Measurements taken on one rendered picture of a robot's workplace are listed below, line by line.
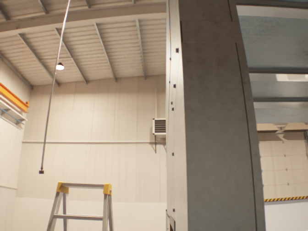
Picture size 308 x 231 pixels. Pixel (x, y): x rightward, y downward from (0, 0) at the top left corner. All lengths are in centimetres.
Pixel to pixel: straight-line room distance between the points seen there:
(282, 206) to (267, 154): 232
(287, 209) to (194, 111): 1198
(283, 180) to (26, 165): 1129
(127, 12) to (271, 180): 864
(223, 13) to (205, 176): 27
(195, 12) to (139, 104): 1154
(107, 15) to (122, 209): 733
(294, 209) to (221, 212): 1212
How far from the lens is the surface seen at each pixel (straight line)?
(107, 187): 177
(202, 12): 46
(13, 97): 1159
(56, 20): 876
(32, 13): 939
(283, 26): 164
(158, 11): 823
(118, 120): 1181
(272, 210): 1203
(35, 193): 1234
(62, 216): 173
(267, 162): 1193
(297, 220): 1250
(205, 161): 35
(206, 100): 38
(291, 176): 1227
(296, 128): 1198
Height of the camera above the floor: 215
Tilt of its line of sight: 20 degrees up
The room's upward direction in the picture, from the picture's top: straight up
